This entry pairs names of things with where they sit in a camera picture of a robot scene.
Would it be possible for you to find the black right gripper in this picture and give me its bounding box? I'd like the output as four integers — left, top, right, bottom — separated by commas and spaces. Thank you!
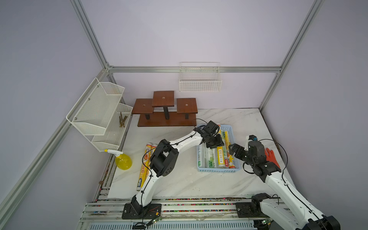
228, 144, 255, 167

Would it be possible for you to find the yellow wrap roll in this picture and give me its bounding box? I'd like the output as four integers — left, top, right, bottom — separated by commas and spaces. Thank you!
143, 143, 157, 181
223, 131, 236, 169
217, 147, 226, 168
136, 143, 153, 191

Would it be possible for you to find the light blue plastic basket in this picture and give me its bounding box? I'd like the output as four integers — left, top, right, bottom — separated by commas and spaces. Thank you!
197, 125, 241, 173

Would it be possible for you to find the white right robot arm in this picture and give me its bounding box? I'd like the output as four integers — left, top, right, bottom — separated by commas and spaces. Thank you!
229, 140, 341, 230

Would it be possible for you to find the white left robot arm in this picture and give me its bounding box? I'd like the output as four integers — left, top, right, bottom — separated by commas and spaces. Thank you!
131, 121, 224, 213

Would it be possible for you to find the red rubber glove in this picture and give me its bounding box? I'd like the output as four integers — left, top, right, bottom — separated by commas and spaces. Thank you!
264, 148, 280, 168

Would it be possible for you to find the brown wooden tiered stand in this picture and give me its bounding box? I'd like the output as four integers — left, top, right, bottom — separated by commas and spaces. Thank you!
132, 91, 198, 127

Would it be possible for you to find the yellow spray bottle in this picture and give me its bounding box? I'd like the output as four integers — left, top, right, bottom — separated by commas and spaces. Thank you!
104, 149, 132, 170

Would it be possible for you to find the wooden clothespins bundle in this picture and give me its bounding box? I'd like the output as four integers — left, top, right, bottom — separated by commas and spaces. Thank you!
119, 112, 128, 127

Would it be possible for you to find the white mesh two-tier shelf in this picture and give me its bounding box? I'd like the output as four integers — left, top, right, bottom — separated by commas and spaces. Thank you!
66, 78, 133, 152

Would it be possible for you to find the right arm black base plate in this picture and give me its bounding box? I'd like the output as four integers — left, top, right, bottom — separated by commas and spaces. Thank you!
235, 193, 272, 218

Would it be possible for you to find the white wire wall basket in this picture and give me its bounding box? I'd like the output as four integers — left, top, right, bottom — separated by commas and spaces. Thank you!
179, 62, 222, 92

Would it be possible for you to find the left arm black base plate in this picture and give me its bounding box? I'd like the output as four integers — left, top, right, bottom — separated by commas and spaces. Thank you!
121, 203, 162, 220

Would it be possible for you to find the aluminium rail frame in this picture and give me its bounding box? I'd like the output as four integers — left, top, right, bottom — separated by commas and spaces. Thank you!
77, 186, 273, 230

